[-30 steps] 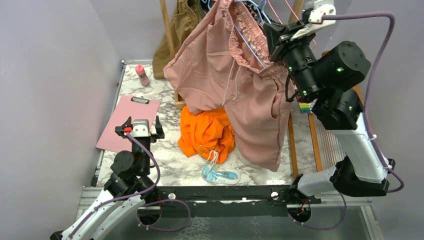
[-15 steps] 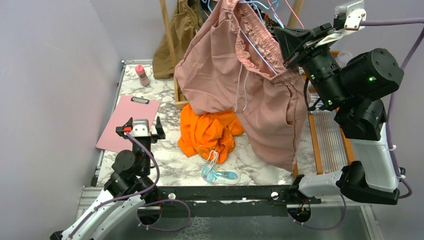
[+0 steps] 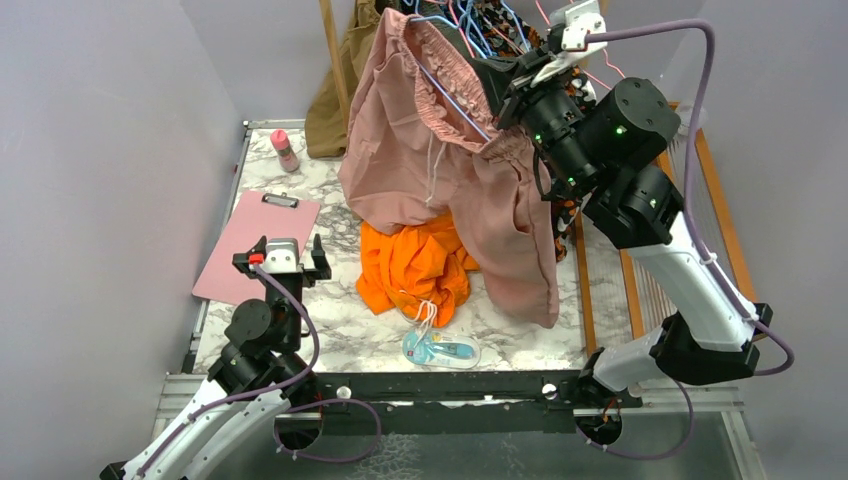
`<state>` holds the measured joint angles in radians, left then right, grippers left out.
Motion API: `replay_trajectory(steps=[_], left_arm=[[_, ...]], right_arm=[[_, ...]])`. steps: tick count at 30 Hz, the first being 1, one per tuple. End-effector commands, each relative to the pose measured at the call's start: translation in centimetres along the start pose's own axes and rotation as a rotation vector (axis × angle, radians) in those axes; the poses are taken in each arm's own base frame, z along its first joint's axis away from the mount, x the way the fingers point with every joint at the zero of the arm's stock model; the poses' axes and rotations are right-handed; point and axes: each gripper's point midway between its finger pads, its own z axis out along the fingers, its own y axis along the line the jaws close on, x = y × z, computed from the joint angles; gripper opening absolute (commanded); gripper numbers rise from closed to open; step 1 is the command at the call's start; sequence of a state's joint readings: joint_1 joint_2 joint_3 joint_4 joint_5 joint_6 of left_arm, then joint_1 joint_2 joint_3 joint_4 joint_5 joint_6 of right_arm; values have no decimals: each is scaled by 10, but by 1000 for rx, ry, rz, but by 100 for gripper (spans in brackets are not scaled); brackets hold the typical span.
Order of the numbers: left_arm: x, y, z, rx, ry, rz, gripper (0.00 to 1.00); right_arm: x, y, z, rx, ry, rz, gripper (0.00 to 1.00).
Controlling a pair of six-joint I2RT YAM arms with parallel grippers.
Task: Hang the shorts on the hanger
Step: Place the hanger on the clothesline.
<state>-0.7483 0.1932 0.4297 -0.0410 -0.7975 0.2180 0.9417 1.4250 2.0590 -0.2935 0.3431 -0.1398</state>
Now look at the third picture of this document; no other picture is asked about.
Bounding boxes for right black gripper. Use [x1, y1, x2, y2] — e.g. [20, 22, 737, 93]
[474, 43, 603, 195]

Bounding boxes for blue wire hanger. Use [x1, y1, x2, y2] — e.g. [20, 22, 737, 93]
[402, 14, 499, 151]

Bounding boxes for pink shorts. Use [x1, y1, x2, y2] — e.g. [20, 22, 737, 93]
[339, 9, 560, 328]

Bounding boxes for pink wire hanger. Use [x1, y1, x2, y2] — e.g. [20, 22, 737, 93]
[534, 1, 626, 92]

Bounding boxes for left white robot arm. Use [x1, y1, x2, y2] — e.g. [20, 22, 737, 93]
[99, 236, 332, 479]

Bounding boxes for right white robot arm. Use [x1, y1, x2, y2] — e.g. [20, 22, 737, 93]
[472, 50, 772, 407]

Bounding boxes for orange camo hanging shorts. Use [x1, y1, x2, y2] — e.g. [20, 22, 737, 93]
[475, 1, 597, 261]

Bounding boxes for pink clipboard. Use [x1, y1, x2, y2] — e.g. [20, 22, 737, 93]
[192, 190, 321, 305]

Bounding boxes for pink bottle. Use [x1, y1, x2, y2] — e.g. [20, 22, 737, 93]
[269, 129, 300, 173]

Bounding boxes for packaged blue toothbrush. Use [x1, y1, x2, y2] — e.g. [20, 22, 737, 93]
[401, 331, 481, 370]

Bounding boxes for clear plastic cup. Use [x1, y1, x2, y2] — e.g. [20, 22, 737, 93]
[675, 102, 708, 138]

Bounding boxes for wooden dish rack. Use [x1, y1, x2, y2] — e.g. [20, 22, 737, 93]
[569, 128, 759, 352]

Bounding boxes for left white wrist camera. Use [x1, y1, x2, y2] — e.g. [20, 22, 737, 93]
[260, 237, 300, 262]

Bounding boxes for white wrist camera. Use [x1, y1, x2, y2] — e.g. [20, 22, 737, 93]
[260, 237, 300, 262]
[530, 0, 607, 87]

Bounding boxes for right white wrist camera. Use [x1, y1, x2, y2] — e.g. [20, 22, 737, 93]
[530, 0, 607, 87]

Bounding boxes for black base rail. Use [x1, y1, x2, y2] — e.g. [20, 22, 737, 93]
[275, 370, 634, 440]

